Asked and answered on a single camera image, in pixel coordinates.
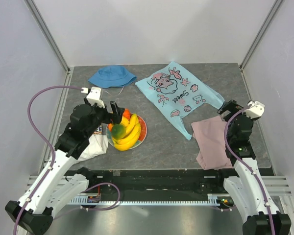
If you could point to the light blue plastic bag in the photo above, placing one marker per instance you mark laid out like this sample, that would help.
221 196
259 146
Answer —
176 93

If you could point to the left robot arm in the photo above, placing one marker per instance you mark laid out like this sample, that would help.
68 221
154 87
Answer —
33 211

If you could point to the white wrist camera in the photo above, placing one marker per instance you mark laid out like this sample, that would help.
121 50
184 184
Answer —
255 109
93 96

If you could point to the orange persimmon fruit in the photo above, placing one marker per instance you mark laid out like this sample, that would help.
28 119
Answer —
127 114

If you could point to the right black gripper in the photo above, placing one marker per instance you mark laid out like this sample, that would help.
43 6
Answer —
231 106

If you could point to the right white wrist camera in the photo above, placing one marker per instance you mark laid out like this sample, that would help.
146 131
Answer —
255 109

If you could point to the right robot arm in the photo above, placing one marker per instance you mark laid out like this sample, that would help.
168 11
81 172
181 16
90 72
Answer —
247 189

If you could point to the round fruit plate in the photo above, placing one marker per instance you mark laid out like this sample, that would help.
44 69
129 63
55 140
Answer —
141 138

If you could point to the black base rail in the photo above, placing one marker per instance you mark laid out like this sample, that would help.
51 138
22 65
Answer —
189 180

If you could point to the yellow banana bunch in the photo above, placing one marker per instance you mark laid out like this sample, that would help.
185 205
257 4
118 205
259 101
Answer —
133 130

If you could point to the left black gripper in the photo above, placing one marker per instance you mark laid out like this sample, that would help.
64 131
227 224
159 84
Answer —
111 117

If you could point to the small orange tangerine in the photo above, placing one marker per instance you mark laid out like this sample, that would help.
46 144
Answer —
110 126

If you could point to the white printed t-shirt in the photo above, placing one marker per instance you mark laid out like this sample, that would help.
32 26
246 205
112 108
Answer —
98 144

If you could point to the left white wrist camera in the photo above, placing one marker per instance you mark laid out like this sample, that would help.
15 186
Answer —
93 96

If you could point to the white slotted cable duct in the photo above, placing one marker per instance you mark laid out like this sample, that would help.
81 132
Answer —
87 201

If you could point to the blue bucket hat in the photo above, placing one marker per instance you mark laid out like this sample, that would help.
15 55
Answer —
112 76

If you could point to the pink folded cloth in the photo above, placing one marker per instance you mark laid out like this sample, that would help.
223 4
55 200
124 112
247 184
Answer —
209 134

